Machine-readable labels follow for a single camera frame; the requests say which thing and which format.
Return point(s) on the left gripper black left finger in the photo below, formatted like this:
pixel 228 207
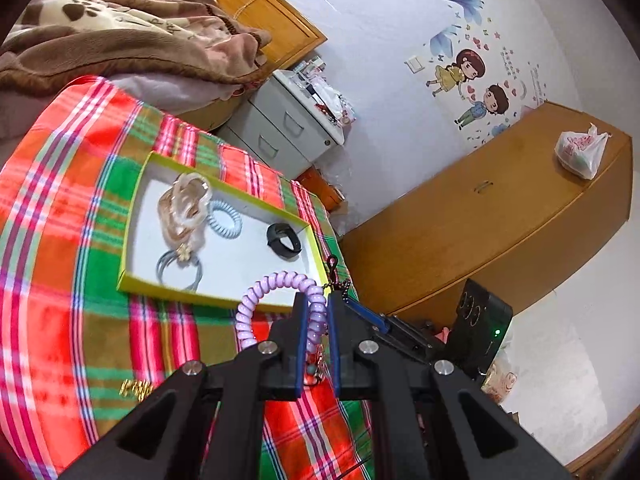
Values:
pixel 204 421

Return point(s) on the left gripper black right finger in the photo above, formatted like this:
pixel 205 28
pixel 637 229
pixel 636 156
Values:
pixel 429 420

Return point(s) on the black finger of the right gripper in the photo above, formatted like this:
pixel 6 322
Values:
pixel 377 321

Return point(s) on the black smart wristband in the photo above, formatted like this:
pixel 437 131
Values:
pixel 283 240

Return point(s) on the cream translucent hair claw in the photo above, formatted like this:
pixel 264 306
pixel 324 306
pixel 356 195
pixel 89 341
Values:
pixel 183 211

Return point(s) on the black hair tie teal bead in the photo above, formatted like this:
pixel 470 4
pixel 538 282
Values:
pixel 317 368

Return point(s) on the wooden cabinet on right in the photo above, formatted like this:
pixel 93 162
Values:
pixel 508 216

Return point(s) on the orange box on floor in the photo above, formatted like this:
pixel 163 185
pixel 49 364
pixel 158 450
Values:
pixel 330 196

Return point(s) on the red green plaid cloth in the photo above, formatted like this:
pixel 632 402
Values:
pixel 69 337

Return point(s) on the white plastic shopping bag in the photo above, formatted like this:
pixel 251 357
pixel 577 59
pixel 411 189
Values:
pixel 581 152

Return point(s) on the yellow-green shallow box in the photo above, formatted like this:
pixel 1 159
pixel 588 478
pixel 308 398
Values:
pixel 229 266

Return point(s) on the grey nightstand with drawers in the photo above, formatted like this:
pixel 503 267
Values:
pixel 281 125

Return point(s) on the clutter on nightstand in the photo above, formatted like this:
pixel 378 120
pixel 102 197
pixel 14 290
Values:
pixel 309 76

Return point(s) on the wooden bed headboard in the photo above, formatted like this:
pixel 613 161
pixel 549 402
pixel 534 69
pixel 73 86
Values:
pixel 292 35

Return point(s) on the brown paw print blanket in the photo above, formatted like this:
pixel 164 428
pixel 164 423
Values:
pixel 53 42

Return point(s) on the gold chain trinket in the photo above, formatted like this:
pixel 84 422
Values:
pixel 136 389

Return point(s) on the cartoon children wall sticker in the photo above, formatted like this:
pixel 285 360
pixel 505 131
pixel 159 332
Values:
pixel 461 75

